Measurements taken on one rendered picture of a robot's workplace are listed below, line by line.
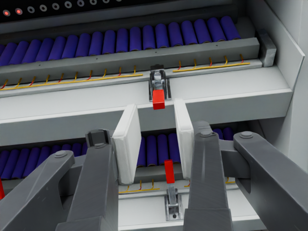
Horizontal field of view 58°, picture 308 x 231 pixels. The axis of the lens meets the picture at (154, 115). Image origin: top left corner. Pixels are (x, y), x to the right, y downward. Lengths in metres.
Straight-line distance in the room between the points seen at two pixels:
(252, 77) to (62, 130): 0.26
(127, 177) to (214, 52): 0.27
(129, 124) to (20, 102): 0.27
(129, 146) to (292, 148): 0.29
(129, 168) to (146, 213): 0.31
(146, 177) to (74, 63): 0.21
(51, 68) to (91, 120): 0.10
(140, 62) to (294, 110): 0.21
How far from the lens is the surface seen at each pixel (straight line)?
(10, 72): 0.44
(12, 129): 0.41
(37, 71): 0.42
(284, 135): 0.41
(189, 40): 0.41
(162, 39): 0.42
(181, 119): 0.16
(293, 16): 0.37
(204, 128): 0.16
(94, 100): 0.37
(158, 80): 0.34
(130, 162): 0.15
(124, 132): 0.15
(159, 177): 0.47
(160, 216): 0.46
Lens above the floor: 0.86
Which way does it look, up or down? 24 degrees down
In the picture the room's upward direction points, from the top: 8 degrees counter-clockwise
